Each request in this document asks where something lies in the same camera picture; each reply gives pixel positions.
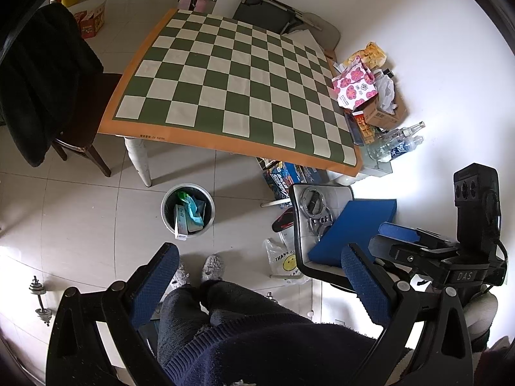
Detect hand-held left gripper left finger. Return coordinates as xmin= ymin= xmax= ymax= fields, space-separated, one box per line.
xmin=46 ymin=242 xmax=180 ymax=386

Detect pink floral tissue pack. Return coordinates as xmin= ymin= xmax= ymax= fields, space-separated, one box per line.
xmin=332 ymin=55 xmax=380 ymax=110

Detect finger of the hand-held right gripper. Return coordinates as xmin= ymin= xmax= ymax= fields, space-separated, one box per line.
xmin=379 ymin=222 xmax=459 ymax=251
xmin=369 ymin=235 xmax=448 ymax=274

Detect red and black slipper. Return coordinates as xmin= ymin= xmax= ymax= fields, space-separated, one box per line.
xmin=271 ymin=210 xmax=295 ymax=234

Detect navy knit sweater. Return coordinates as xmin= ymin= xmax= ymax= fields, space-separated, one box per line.
xmin=161 ymin=313 xmax=403 ymax=386

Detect brown cardboard box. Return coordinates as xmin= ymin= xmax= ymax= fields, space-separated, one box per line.
xmin=353 ymin=88 xmax=407 ymax=130

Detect white round trash bin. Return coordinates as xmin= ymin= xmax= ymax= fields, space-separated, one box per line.
xmin=161 ymin=184 xmax=216 ymax=241

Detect green checkered chess mat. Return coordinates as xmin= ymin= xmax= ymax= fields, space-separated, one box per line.
xmin=98 ymin=8 xmax=363 ymax=178

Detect grey fluffy slipper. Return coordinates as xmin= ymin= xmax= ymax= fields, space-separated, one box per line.
xmin=171 ymin=261 xmax=191 ymax=289
xmin=200 ymin=254 xmax=226 ymax=282

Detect white plastic bag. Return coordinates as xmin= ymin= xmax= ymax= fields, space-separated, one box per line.
xmin=373 ymin=70 xmax=398 ymax=114

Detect folded grey table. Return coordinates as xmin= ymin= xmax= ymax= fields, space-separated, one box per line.
xmin=232 ymin=0 xmax=307 ymax=35

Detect person's dark trousers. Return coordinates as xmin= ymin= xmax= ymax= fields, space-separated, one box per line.
xmin=156 ymin=279 xmax=316 ymax=386

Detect person's right forearm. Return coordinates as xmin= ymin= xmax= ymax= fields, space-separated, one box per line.
xmin=463 ymin=291 xmax=515 ymax=386

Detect red printed cardboard box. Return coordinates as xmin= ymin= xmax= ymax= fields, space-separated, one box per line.
xmin=74 ymin=0 xmax=108 ymax=39

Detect blue toy box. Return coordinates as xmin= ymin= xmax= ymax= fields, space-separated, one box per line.
xmin=263 ymin=161 xmax=329 ymax=210

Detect teal packet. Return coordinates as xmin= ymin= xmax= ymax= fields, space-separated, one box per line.
xmin=187 ymin=197 xmax=207 ymax=231

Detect orange cracker box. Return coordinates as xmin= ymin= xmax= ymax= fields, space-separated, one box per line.
xmin=345 ymin=111 xmax=376 ymax=146

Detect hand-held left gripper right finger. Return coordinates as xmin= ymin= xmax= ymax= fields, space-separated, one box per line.
xmin=341 ymin=243 xmax=489 ymax=386

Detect metal ring pile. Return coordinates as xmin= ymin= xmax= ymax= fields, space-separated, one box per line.
xmin=308 ymin=215 xmax=334 ymax=236

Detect clear plastic bottle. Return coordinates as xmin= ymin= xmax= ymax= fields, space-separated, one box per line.
xmin=380 ymin=121 xmax=426 ymax=146

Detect dark wooden chair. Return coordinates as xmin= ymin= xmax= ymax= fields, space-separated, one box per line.
xmin=50 ymin=71 xmax=123 ymax=178

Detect blue label plastic bottle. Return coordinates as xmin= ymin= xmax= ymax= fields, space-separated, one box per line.
xmin=385 ymin=135 xmax=424 ymax=160

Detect round metal flange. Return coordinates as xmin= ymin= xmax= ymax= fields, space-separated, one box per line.
xmin=300 ymin=187 xmax=323 ymax=215

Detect smiley plastic bag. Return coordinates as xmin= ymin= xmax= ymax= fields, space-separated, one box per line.
xmin=263 ymin=237 xmax=313 ymax=287

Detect clear plastic container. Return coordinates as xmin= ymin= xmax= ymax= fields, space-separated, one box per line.
xmin=365 ymin=141 xmax=393 ymax=178

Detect black jacket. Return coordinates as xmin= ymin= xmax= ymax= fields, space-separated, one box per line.
xmin=0 ymin=3 xmax=106 ymax=167

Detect yellow snack bag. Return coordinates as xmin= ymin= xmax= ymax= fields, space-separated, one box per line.
xmin=342 ymin=42 xmax=388 ymax=71

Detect beige folding chair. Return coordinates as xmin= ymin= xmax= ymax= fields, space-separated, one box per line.
xmin=304 ymin=13 xmax=341 ymax=50

